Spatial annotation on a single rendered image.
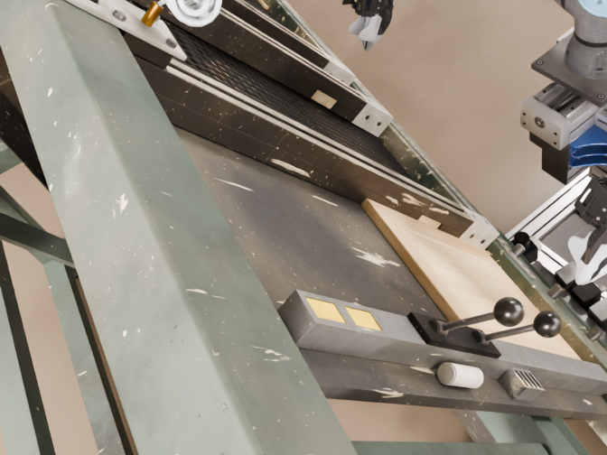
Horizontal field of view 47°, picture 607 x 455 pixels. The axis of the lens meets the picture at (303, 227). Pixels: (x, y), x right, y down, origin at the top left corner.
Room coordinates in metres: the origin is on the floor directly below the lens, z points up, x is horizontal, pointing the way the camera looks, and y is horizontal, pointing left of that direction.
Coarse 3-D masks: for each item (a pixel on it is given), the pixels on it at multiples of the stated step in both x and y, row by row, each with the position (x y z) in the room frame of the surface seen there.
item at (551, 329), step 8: (544, 312) 0.39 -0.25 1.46; (552, 312) 0.39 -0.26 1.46; (536, 320) 0.39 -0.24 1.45; (544, 320) 0.38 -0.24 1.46; (552, 320) 0.38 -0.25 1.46; (560, 320) 0.37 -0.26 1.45; (520, 328) 0.40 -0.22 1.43; (528, 328) 0.39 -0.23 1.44; (536, 328) 0.38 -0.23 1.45; (544, 328) 0.37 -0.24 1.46; (552, 328) 0.37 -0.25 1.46; (560, 328) 0.37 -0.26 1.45; (480, 336) 0.42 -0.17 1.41; (488, 336) 0.42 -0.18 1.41; (496, 336) 0.41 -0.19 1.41; (504, 336) 0.40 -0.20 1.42; (544, 336) 0.37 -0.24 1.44; (552, 336) 0.36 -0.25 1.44; (488, 344) 0.41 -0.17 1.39
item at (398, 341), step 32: (288, 320) 0.40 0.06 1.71; (320, 320) 0.38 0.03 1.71; (352, 320) 0.39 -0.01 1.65; (384, 320) 0.41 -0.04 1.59; (352, 352) 0.38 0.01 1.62; (384, 352) 0.38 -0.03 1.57; (416, 352) 0.39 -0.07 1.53; (448, 352) 0.39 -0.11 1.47; (512, 352) 0.43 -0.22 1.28; (544, 352) 0.46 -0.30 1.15; (544, 384) 0.41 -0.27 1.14; (576, 384) 0.42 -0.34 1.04
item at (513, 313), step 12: (504, 300) 0.38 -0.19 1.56; (516, 300) 0.38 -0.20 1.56; (492, 312) 0.38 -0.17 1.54; (504, 312) 0.37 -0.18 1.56; (516, 312) 0.36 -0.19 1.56; (432, 324) 0.42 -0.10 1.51; (444, 324) 0.41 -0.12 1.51; (456, 324) 0.40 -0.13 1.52; (468, 324) 0.39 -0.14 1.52; (504, 324) 0.36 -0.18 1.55; (516, 324) 0.35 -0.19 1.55
